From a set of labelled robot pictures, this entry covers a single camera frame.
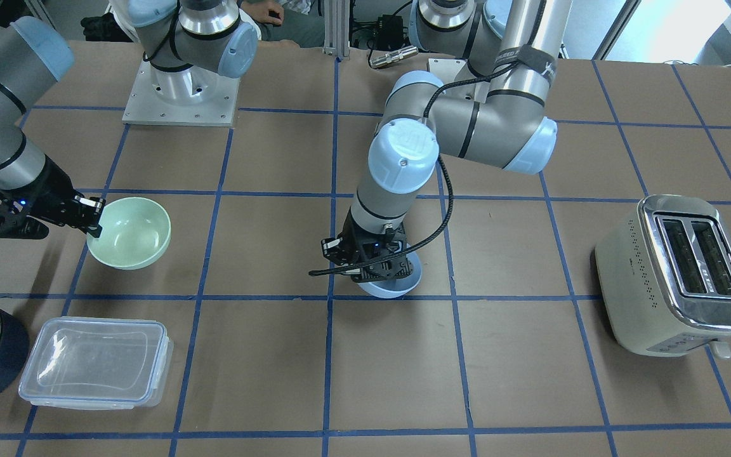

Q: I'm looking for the black electronics box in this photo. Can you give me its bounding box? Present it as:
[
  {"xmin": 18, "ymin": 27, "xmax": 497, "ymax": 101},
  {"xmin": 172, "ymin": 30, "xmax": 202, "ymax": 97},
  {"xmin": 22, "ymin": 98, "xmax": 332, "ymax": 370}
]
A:
[{"xmin": 350, "ymin": 15, "xmax": 410, "ymax": 51}]

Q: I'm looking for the clear plastic food container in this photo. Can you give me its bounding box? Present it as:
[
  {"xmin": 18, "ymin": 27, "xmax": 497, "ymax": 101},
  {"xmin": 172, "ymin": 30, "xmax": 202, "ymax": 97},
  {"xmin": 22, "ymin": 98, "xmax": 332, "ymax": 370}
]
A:
[{"xmin": 18, "ymin": 316, "xmax": 174, "ymax": 411}]

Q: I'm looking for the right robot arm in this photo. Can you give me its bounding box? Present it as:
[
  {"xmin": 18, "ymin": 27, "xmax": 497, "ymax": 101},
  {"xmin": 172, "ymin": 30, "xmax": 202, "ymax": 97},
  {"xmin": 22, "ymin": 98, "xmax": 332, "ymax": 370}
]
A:
[{"xmin": 0, "ymin": 17, "xmax": 105, "ymax": 239}]

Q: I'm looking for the cream and chrome toaster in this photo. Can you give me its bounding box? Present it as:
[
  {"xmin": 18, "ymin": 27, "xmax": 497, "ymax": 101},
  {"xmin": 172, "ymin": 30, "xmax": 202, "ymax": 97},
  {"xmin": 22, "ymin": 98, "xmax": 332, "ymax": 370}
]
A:
[{"xmin": 593, "ymin": 194, "xmax": 731, "ymax": 359}]

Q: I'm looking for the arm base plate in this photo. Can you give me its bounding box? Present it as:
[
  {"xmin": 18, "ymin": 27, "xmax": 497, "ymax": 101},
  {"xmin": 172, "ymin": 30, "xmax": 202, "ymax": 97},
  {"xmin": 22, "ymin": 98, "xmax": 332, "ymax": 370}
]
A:
[
  {"xmin": 428, "ymin": 58, "xmax": 490, "ymax": 102},
  {"xmin": 122, "ymin": 55, "xmax": 240, "ymax": 127}
]

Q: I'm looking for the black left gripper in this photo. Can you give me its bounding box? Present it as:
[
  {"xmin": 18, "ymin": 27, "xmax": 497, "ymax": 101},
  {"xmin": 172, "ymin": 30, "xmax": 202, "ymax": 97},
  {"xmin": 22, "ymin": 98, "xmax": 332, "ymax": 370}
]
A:
[{"xmin": 321, "ymin": 212, "xmax": 411, "ymax": 283}]

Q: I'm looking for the silver cylindrical connector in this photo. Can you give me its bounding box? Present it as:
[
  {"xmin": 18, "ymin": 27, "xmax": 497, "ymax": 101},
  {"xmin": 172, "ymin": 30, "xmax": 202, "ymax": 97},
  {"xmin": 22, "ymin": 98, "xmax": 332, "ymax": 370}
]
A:
[{"xmin": 368, "ymin": 44, "xmax": 419, "ymax": 70}]

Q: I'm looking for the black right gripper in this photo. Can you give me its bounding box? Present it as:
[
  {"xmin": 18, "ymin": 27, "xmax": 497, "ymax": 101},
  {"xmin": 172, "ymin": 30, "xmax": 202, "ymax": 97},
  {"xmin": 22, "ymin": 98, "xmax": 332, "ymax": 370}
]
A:
[{"xmin": 0, "ymin": 159, "xmax": 105, "ymax": 239}]

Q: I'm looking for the person in white shirt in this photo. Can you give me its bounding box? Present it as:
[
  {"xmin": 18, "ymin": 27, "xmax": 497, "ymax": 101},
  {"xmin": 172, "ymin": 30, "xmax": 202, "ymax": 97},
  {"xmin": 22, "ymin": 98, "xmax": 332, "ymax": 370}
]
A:
[{"xmin": 236, "ymin": 1, "xmax": 325, "ymax": 48}]

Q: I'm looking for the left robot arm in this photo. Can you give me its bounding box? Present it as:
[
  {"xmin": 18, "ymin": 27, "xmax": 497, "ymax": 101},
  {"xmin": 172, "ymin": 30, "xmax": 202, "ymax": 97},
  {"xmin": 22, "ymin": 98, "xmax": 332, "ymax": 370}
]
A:
[{"xmin": 310, "ymin": 1, "xmax": 572, "ymax": 283}]

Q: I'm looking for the blue bowl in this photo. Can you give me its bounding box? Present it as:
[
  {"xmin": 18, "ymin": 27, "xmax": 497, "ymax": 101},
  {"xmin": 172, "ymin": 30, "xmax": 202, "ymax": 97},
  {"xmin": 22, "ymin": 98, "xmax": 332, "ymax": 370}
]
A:
[{"xmin": 357, "ymin": 251, "xmax": 423, "ymax": 299}]

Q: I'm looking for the green bowl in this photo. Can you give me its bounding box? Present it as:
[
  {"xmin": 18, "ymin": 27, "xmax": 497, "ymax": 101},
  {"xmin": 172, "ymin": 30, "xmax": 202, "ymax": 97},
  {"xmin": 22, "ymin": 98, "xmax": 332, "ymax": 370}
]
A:
[{"xmin": 86, "ymin": 197, "xmax": 172, "ymax": 271}]

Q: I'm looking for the aluminium frame post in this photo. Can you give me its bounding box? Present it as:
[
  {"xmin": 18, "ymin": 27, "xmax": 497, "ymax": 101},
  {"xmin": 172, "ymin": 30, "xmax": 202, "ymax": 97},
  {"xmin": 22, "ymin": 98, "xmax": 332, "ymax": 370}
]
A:
[{"xmin": 322, "ymin": 0, "xmax": 351, "ymax": 62}]

